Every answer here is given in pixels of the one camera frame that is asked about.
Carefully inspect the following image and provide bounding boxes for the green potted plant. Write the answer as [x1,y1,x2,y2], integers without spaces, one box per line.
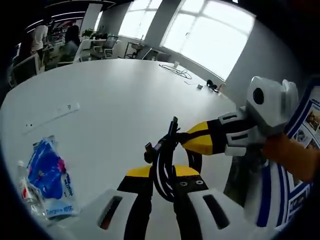
[81,28,96,39]

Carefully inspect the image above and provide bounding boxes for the blue plastic tissue packet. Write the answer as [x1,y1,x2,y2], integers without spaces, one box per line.
[26,136,81,221]

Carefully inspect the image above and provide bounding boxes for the white frame chair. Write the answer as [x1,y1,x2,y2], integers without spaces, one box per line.
[11,53,40,84]

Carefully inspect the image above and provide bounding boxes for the black headphones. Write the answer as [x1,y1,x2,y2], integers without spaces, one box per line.
[205,79,220,94]

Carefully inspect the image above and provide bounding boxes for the large bright window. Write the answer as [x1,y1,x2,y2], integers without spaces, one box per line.
[159,0,258,81]

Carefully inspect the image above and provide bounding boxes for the grey mesh office chair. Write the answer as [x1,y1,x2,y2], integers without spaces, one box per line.
[103,34,120,59]

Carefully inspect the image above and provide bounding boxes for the black cable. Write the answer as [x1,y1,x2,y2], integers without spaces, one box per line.
[143,116,203,204]

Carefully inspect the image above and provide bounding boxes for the person's right hand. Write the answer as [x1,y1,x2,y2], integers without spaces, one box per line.
[260,131,311,180]

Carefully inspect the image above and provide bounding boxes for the narrow bright window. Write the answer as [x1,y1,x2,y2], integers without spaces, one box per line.
[117,0,164,40]

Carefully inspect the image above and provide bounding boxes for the metal frame desk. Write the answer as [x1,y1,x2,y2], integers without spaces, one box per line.
[124,40,146,60]

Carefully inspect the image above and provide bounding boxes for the white table socket panel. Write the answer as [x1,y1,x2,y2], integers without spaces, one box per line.
[23,101,81,135]

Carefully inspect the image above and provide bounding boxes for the plastic bottle red label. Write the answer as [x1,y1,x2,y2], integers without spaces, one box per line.
[16,159,48,221]

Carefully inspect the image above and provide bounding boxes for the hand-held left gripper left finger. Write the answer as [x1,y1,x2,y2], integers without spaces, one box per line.
[82,164,154,240]

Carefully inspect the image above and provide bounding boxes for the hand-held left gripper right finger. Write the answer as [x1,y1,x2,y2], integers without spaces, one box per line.
[172,164,251,240]

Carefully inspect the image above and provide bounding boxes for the loose white cable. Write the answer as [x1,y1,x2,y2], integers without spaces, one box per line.
[159,63,194,80]

